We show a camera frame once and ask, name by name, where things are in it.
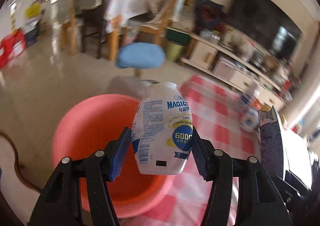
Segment white yogurt drink bottle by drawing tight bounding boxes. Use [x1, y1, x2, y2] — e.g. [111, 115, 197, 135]
[131, 82, 193, 175]

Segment green trash bin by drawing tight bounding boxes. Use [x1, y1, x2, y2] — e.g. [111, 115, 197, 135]
[165, 41, 184, 62]

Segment pink plastic basin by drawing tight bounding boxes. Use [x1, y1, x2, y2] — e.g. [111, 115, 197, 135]
[52, 94, 176, 221]

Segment white round container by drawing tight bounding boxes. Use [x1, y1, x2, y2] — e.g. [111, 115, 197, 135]
[240, 107, 259, 132]

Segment white blue milk carton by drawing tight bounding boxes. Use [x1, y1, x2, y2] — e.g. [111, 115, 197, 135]
[236, 82, 260, 113]

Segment red white checkered tablecloth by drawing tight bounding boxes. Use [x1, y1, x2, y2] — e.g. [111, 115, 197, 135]
[120, 75, 260, 225]

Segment white TV cabinet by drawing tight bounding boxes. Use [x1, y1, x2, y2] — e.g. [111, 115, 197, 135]
[181, 34, 286, 110]

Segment red gift boxes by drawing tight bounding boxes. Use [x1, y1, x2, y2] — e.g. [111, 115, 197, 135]
[0, 28, 27, 68]

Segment blue cushioned stool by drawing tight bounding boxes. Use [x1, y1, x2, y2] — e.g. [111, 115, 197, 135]
[116, 42, 165, 69]

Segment black television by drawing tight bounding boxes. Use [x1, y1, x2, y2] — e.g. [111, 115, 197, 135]
[226, 0, 302, 60]

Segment wooden dining chair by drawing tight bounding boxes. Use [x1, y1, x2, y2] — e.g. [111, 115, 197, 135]
[135, 0, 185, 45]

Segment dark wooden chair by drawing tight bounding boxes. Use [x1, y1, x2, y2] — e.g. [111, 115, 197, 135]
[80, 0, 109, 59]

